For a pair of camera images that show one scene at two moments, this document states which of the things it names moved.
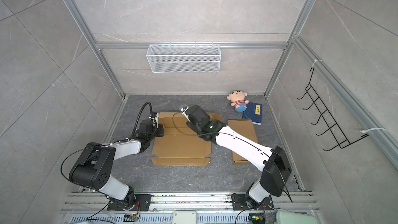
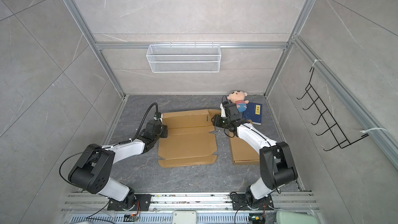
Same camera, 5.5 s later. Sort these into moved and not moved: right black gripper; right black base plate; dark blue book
Moved: right black gripper
Not moved: right black base plate; dark blue book
